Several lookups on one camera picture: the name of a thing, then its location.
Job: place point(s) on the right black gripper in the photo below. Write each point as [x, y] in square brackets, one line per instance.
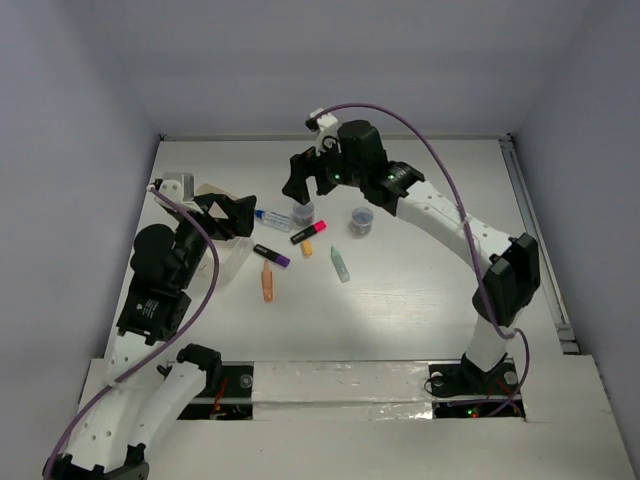
[305, 164]

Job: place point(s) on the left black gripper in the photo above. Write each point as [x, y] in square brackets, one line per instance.
[240, 213]

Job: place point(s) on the clear blue spray bottle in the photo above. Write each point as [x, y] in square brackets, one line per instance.
[274, 220]

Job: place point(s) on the purple black highlighter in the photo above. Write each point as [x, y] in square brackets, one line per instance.
[271, 255]

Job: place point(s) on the paperclip jar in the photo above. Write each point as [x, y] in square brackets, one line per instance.
[361, 221]
[303, 214]

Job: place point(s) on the pink black highlighter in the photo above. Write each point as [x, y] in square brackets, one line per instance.
[308, 232]

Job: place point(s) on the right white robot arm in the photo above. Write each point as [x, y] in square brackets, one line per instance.
[506, 266]

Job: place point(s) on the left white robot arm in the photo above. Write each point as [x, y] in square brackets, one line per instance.
[143, 391]

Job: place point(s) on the white perforated organizer box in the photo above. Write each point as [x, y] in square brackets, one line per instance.
[230, 250]

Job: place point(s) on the orange highlighter pen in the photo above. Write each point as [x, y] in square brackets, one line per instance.
[267, 283]

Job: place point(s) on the yellow highlighter cap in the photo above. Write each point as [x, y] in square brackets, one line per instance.
[306, 248]

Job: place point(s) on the light green highlighter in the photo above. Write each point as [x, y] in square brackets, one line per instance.
[339, 265]

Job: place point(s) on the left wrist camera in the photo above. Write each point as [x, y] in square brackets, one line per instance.
[177, 187]

